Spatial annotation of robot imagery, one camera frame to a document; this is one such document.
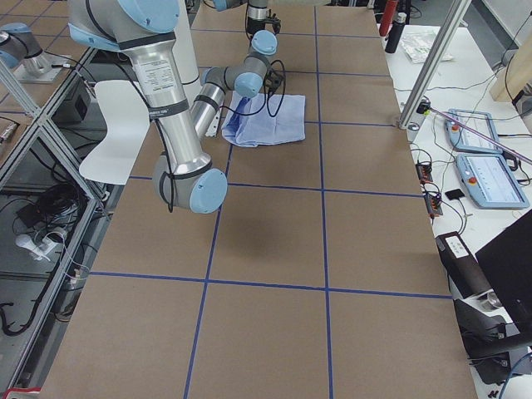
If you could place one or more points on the black box with label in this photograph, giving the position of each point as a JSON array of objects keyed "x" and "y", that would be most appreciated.
[{"x": 461, "y": 265}]

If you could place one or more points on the red bottle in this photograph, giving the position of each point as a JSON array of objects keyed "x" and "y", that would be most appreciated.
[{"x": 387, "y": 16}]

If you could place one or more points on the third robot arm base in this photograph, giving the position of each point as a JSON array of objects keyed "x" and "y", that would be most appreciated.
[{"x": 21, "y": 52}]

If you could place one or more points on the white chair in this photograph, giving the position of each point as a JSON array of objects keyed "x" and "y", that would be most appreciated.
[{"x": 127, "y": 123}]

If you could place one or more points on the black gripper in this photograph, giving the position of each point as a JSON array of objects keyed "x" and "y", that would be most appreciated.
[
  {"x": 252, "y": 30},
  {"x": 270, "y": 93}
]

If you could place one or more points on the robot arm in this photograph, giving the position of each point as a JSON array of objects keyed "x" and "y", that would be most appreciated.
[
  {"x": 258, "y": 15},
  {"x": 146, "y": 32}
]

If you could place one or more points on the white grabber stick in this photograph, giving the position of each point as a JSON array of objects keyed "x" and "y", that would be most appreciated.
[{"x": 482, "y": 136}]

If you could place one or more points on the lower teach pendant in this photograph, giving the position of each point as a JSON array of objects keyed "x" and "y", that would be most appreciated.
[{"x": 489, "y": 182}]

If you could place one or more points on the light blue striped shirt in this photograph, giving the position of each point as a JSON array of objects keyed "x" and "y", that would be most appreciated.
[{"x": 253, "y": 125}]

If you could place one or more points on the black monitor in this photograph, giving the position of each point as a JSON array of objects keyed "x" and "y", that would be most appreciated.
[{"x": 506, "y": 263}]

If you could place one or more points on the black water bottle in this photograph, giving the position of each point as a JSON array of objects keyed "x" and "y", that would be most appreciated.
[{"x": 394, "y": 36}]

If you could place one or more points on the aluminium frame post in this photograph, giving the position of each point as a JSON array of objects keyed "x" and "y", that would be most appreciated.
[{"x": 443, "y": 38}]

